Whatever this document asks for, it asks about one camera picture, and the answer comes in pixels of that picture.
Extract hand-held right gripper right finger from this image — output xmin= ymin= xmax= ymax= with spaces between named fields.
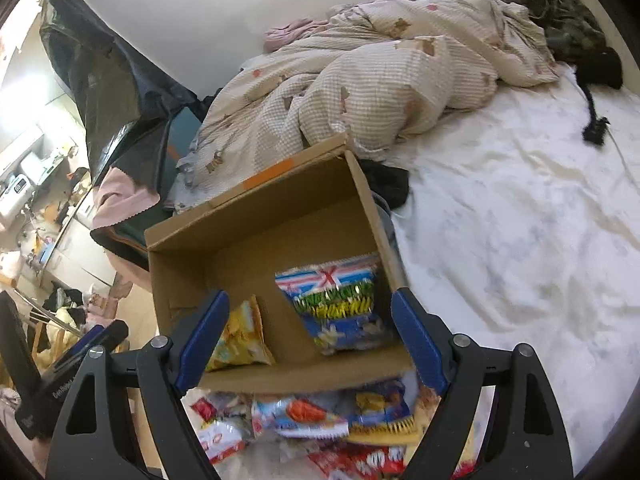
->
xmin=390 ymin=286 xmax=575 ymax=480

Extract pink scalloped towel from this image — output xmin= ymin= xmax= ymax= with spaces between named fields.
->
xmin=91 ymin=167 xmax=163 ymax=231

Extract blue flag-print snack packet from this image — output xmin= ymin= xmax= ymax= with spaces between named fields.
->
xmin=274 ymin=252 xmax=401 ymax=357

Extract white cabinet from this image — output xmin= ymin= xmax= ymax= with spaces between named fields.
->
xmin=50 ymin=195 xmax=118 ymax=291

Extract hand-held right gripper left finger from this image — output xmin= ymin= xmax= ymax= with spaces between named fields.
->
xmin=46 ymin=289 xmax=231 ymax=480

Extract white red-label snack packet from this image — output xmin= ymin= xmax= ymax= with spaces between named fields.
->
xmin=190 ymin=395 xmax=253 ymax=466

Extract teal panel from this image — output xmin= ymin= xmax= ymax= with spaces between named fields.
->
xmin=160 ymin=105 xmax=206 ymax=206

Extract dark green blanket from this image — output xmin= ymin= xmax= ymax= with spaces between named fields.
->
xmin=482 ymin=0 xmax=608 ymax=63

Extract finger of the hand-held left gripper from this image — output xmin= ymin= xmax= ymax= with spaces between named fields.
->
xmin=52 ymin=325 xmax=107 ymax=368
xmin=100 ymin=321 xmax=130 ymax=356

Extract blue orange snack packet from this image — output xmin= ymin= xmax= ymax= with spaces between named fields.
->
xmin=250 ymin=394 xmax=351 ymax=441

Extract yellow plush toy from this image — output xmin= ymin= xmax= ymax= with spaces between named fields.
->
xmin=35 ymin=305 xmax=83 ymax=361

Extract white appliance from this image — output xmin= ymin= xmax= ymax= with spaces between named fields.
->
xmin=0 ymin=170 xmax=38 ymax=221

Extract white bed sheet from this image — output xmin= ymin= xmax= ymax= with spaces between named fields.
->
xmin=390 ymin=62 xmax=640 ymax=480

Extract brown cardboard box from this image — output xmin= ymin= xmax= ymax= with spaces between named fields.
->
xmin=144 ymin=132 xmax=431 ymax=395

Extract checked beige duvet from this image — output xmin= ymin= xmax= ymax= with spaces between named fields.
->
xmin=175 ymin=0 xmax=561 ymax=211

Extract pink cloth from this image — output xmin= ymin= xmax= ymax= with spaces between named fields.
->
xmin=263 ymin=17 xmax=331 ymax=53

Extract black braided garment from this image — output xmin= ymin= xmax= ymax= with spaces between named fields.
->
xmin=570 ymin=45 xmax=625 ymax=147

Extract red snack packet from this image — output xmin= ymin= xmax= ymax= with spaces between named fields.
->
xmin=307 ymin=442 xmax=416 ymax=480

